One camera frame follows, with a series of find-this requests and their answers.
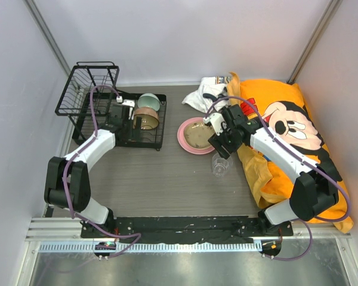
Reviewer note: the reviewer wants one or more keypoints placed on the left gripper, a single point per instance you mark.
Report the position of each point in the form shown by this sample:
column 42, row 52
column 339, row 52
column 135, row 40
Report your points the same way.
column 130, row 122

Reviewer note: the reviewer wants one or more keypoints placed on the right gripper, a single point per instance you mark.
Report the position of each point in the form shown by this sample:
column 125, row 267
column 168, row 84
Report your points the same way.
column 217, row 142

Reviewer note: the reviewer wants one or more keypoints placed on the brown bowl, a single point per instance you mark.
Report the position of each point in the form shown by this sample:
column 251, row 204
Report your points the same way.
column 145, row 118

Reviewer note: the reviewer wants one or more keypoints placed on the clear glass cup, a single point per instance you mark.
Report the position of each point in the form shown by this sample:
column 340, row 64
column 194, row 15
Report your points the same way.
column 221, row 166

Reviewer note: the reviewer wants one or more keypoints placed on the cream floral plate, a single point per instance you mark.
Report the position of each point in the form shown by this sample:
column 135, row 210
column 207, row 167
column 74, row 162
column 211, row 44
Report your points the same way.
column 188, row 131

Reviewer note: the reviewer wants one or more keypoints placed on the clear textured glass plate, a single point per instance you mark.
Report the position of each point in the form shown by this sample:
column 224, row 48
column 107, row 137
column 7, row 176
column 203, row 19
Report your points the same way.
column 198, row 135

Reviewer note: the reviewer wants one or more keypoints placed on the pink plate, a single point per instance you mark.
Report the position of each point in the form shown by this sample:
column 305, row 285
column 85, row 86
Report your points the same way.
column 193, row 136

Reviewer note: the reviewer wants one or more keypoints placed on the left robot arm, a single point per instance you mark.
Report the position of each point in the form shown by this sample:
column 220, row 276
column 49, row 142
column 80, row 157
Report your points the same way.
column 67, row 183

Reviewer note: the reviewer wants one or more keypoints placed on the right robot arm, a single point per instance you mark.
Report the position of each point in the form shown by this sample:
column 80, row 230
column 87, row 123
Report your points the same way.
column 314, row 187

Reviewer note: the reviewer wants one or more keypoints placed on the light green bowl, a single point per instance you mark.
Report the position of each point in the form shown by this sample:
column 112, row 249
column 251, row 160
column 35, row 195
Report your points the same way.
column 149, row 100

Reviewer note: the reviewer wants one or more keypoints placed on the white printed t-shirt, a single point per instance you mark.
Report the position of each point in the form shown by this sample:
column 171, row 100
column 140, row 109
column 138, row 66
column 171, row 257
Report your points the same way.
column 209, row 91

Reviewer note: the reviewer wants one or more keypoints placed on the orange cartoon pillow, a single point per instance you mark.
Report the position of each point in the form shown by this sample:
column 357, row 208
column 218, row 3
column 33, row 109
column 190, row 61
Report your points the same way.
column 284, row 108

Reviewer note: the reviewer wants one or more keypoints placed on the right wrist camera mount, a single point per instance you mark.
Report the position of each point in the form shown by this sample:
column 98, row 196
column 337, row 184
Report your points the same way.
column 216, row 121

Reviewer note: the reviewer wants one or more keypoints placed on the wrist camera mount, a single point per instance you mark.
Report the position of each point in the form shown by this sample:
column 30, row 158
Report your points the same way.
column 126, row 102
column 216, row 121

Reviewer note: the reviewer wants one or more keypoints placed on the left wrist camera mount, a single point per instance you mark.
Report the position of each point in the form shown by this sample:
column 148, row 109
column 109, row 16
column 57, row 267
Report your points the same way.
column 126, row 102

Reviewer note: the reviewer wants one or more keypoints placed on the black wire dish rack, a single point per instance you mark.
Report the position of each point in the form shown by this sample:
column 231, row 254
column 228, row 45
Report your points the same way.
column 91, row 88

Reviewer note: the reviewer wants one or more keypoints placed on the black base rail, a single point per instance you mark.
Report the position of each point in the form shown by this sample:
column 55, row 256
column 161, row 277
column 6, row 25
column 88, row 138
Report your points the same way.
column 194, row 229

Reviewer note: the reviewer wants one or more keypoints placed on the white slotted cable duct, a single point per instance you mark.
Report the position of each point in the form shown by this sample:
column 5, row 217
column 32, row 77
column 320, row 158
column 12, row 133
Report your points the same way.
column 108, row 247

